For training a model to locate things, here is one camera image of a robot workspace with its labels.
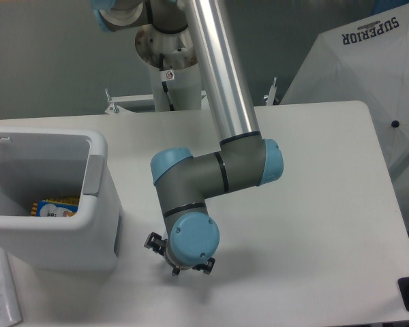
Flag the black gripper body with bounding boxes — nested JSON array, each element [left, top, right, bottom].
[[158, 239, 198, 276]]

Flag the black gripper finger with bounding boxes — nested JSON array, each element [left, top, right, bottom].
[[192, 257, 215, 275], [144, 232, 166, 255]]

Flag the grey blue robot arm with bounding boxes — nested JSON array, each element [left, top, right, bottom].
[[91, 1, 284, 275]]

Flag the white plastic trash can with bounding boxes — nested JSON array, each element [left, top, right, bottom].
[[0, 126, 123, 270]]

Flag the colourful snack wrapper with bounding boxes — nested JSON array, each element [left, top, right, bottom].
[[31, 197, 80, 217]]

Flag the white notebook with writing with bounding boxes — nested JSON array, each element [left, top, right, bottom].
[[0, 248, 22, 326]]

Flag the white superior umbrella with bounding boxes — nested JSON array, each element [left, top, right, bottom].
[[282, 3, 409, 166]]

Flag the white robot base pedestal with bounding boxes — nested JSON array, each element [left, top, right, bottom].
[[135, 25, 203, 112]]

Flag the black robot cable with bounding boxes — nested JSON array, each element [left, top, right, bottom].
[[158, 53, 176, 112]]

